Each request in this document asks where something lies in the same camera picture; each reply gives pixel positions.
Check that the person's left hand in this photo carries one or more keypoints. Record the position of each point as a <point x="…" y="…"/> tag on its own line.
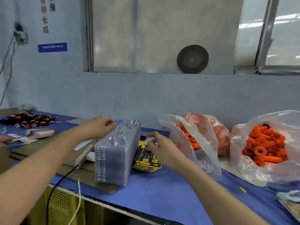
<point x="96" y="127"/>

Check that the person's right hand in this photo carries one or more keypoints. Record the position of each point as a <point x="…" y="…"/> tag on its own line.
<point x="164" y="151"/>

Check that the stack of clear blister shells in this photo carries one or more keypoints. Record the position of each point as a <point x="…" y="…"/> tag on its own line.
<point x="116" y="154"/>

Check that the teal hand stapler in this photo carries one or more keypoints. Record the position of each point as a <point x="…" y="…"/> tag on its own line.
<point x="288" y="196"/>

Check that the person's right forearm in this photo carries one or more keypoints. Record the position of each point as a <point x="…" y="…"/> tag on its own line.
<point x="213" y="196"/>

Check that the person's left forearm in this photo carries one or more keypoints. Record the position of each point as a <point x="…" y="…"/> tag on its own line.
<point x="33" y="171"/>

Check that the stack of yellow black cards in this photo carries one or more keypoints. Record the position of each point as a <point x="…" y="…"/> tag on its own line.
<point x="146" y="161"/>

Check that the white power strip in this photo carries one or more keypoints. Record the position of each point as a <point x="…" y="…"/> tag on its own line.
<point x="84" y="154"/>

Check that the pile of dark red parts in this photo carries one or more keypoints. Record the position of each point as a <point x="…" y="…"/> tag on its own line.
<point x="28" y="120"/>

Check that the small yellow scrap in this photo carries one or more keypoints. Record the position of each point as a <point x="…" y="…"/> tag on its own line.
<point x="243" y="189"/>

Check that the yellow plastic crate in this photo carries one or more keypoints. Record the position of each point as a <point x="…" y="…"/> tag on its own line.
<point x="61" y="208"/>

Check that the round black disc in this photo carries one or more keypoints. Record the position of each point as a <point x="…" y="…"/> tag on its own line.
<point x="192" y="59"/>

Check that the grey framed window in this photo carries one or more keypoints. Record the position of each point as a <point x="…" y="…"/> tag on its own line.
<point x="164" y="35"/>

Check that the large clear plastic bag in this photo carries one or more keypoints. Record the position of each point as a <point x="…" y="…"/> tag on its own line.
<point x="286" y="121"/>

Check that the blue wall sign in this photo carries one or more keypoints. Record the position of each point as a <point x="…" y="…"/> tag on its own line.
<point x="52" y="47"/>

